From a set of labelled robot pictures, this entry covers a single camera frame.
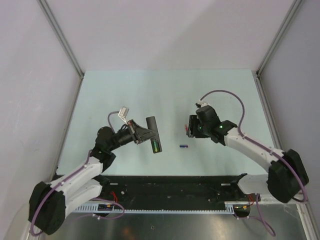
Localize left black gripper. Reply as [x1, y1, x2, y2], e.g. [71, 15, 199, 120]
[108, 119, 158, 152]

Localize black remote control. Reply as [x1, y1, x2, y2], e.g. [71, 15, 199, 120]
[146, 116, 163, 154]

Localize green AAA battery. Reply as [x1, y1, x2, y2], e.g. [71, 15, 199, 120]
[152, 140, 160, 153]

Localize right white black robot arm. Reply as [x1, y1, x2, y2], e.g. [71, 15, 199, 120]
[186, 102, 309, 203]

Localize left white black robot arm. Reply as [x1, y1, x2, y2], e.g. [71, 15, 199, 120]
[28, 116, 159, 237]

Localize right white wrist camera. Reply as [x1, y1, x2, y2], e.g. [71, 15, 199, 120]
[195, 100, 210, 108]

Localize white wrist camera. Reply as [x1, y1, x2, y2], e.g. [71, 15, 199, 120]
[118, 106, 129, 124]
[195, 100, 210, 108]

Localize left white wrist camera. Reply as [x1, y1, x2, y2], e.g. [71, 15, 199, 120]
[118, 106, 129, 124]

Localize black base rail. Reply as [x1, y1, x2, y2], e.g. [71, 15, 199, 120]
[95, 175, 249, 212]

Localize right aluminium frame post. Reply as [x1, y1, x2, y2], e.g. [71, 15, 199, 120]
[255, 0, 305, 77]

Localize aluminium frame post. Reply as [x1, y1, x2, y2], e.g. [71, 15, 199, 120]
[255, 0, 305, 77]
[37, 0, 85, 79]

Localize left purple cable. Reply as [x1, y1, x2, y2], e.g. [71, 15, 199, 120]
[29, 111, 126, 236]

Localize grey slotted cable duct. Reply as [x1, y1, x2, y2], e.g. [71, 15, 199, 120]
[76, 201, 237, 215]

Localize left aluminium frame post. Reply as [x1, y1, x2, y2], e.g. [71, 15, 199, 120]
[37, 0, 85, 79]

